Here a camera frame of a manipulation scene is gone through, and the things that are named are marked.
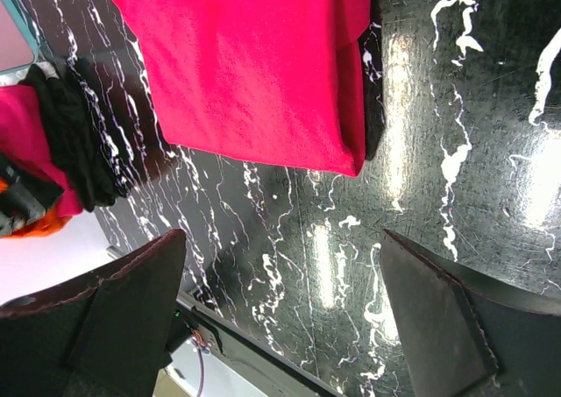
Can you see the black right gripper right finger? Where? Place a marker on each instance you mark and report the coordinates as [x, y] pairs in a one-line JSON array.
[[464, 333]]

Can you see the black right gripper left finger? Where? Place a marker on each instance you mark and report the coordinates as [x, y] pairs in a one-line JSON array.
[[102, 333]]

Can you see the red t shirt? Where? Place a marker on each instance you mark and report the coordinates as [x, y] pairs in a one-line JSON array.
[[277, 82]]

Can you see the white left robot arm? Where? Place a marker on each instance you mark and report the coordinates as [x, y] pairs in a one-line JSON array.
[[12, 173]]

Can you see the orange folded t shirt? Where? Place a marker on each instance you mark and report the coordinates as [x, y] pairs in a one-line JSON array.
[[30, 210]]

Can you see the black folded t shirt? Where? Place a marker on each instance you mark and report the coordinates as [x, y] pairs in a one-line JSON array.
[[76, 147]]

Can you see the magenta folded t shirt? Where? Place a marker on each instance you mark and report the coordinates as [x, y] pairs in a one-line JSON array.
[[23, 140]]

